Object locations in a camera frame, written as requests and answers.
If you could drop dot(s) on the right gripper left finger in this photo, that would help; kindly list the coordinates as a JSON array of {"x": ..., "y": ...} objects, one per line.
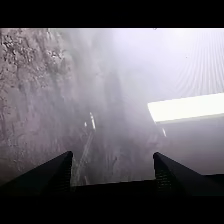
[{"x": 50, "y": 176}]

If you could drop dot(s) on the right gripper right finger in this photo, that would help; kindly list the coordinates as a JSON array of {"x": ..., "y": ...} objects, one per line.
[{"x": 176, "y": 181}]

